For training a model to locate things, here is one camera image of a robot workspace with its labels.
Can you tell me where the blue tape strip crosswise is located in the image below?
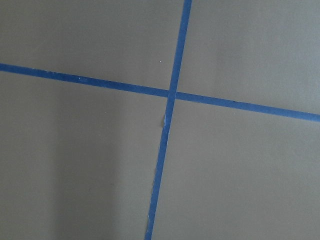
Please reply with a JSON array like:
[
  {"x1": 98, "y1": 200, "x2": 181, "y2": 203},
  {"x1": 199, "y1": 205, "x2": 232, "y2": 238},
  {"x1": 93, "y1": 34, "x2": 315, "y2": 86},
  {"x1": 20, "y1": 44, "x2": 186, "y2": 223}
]
[{"x1": 0, "y1": 63, "x2": 320, "y2": 122}]

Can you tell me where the blue tape strip lengthwise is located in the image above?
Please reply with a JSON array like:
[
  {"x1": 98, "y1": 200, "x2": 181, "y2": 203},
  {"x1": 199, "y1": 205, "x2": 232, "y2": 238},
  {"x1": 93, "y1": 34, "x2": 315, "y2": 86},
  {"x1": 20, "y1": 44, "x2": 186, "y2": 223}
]
[{"x1": 144, "y1": 0, "x2": 192, "y2": 240}]

